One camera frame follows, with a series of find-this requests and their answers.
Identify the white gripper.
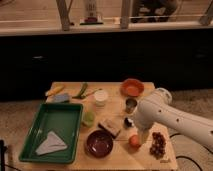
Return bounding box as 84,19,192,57
134,113,154,145

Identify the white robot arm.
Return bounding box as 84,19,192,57
133,88,213,151

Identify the metal cup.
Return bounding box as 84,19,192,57
125,98,137,114

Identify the light green small cup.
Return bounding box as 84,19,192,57
82,111,95,127

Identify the white paper cup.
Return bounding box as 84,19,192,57
94,90,108,106

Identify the bunch of dark grapes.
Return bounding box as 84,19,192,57
150,132,166,159

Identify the brown sponge block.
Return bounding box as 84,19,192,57
98,119,121,138

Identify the dark purple bowl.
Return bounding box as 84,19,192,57
85,130,113,158

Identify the orange bowl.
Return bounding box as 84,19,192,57
120,78,144,97

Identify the green pepper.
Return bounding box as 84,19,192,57
72,82,88,99

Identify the green plastic tray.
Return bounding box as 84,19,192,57
19,103,83,164

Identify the blue grey sponge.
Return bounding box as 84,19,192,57
53,93,70,103

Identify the grey folded cloth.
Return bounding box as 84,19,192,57
36,131,67,155

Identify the yellow corn cob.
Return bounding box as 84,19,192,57
45,85,64,97

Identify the red white object on shelf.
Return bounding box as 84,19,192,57
80,0,102,25

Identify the white handled brush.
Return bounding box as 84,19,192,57
124,117,134,128

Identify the black cable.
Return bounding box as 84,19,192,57
169,132,213,171

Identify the wooden handled utensil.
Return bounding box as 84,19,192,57
81,88,102,99

